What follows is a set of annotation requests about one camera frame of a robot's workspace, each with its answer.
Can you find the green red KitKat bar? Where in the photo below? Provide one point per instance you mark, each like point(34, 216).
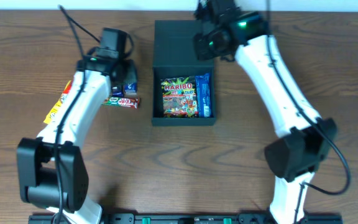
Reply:
point(122, 102)

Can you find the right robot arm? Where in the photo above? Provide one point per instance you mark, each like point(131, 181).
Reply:
point(302, 135)

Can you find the dark green lidded box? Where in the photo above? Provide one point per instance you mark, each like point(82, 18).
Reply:
point(174, 56)

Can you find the Haribo candy bag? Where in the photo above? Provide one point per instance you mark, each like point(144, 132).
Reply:
point(179, 97)

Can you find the dark blue candy bar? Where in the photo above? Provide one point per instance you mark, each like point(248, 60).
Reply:
point(117, 91)

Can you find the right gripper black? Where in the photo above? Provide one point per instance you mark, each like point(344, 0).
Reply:
point(202, 28)

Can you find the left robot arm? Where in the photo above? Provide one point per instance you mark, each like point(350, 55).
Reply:
point(51, 170)

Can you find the blue Eclipse mint tin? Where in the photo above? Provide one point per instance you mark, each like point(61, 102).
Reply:
point(130, 88)

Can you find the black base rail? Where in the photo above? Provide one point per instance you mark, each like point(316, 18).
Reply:
point(242, 218)

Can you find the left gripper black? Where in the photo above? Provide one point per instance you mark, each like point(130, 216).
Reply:
point(129, 76)

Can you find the long blue cookie pack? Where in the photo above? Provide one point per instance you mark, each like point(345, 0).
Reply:
point(203, 95)

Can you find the red snack bag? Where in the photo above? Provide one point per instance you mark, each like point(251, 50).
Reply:
point(67, 87)

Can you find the yellow snack bag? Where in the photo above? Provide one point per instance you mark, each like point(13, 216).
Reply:
point(49, 118)

